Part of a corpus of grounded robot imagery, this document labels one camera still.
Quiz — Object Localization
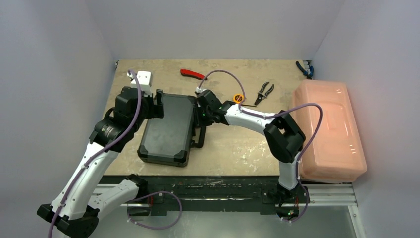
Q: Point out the pink translucent plastic bin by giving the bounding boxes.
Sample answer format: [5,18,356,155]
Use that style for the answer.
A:
[291,80,367,183]

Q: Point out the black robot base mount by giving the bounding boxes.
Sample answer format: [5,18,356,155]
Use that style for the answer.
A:
[98,175,311,218]

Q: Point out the blue handled pliers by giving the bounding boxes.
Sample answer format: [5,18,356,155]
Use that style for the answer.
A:
[295,61,314,80]

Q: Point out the black poker set case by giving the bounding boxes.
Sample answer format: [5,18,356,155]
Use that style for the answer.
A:
[137,94,206,167]

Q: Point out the aluminium rail frame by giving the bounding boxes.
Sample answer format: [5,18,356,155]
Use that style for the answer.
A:
[91,184,366,238]

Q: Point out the red utility knife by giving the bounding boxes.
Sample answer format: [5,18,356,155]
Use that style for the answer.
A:
[180,69,206,80]

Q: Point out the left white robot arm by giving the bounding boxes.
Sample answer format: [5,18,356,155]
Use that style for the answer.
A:
[37,70,164,238]

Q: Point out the yellow tape measure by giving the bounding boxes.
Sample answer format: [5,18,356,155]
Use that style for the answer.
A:
[232,94,256,107]

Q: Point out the black handled pliers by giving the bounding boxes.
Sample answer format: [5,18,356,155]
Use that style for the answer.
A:
[254,81,274,106]

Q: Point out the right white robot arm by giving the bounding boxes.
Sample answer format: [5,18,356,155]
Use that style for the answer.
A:
[195,88,306,202]

